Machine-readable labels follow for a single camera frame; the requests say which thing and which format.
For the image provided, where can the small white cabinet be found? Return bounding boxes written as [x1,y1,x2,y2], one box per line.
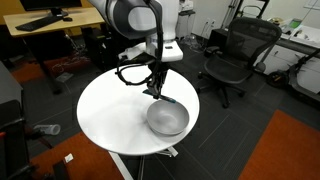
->
[177,10,197,40]

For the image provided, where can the grey round bowl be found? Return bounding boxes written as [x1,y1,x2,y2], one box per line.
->
[146,98,191,137]

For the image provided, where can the white counter cabinet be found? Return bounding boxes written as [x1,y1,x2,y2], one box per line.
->
[254,24,320,95]

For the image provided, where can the black vertical post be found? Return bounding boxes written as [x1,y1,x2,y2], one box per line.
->
[52,160,72,180]

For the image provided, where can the metal stand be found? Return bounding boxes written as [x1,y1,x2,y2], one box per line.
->
[220,0,246,30]

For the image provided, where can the white paper scrap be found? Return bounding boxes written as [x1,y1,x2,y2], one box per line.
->
[63,152,75,164]

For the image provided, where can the white printer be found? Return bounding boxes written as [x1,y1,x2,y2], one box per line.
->
[178,0,195,14]

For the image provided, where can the black computer monitor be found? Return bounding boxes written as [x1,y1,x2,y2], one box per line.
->
[19,0,83,18]

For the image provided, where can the clear plastic cup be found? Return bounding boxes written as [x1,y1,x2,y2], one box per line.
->
[33,123,62,136]

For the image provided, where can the light wooden desk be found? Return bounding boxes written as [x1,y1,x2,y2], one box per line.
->
[3,6,108,95]

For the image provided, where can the black electric scooter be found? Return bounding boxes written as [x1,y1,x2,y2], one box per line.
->
[265,49,320,104]

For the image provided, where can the black equipment box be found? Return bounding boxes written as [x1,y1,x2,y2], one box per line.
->
[210,27,232,52]

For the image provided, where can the white floor cables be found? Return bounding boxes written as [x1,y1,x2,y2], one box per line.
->
[49,53,92,76]

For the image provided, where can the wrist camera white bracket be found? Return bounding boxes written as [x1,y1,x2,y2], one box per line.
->
[116,44,157,68]

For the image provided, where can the green box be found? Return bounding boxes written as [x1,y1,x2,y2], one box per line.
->
[288,18,303,30]

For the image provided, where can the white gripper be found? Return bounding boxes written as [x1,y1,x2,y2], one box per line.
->
[146,39,185,100]

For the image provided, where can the black computer keyboard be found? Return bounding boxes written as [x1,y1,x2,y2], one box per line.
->
[14,15,64,33]

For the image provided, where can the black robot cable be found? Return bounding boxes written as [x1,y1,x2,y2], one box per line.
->
[114,0,166,88]

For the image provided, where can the white table base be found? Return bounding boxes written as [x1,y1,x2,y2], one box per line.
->
[108,145,180,180]

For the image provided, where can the black computer tower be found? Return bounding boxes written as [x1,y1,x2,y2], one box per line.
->
[81,26,113,69]

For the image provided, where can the black clamp orange handle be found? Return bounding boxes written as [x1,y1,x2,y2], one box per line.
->
[6,163,36,180]
[0,116,54,150]

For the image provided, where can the grey floor plate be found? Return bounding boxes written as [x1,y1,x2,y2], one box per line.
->
[55,71,75,84]

